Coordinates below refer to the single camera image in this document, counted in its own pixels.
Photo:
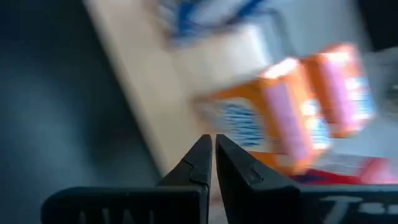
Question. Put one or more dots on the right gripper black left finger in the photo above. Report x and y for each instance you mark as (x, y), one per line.
(140, 205)

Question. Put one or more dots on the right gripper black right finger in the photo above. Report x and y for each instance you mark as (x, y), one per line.
(280, 205)

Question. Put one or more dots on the red Froot Loops cereal box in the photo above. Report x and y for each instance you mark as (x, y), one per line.
(342, 174)

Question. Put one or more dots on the orange Mini Wheats cereal box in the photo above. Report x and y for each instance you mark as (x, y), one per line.
(342, 93)
(280, 118)

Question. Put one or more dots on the blue Frosted Flakes cereal box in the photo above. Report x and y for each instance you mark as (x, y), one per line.
(199, 18)

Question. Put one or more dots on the light wooden shelf board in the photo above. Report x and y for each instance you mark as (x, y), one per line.
(149, 77)

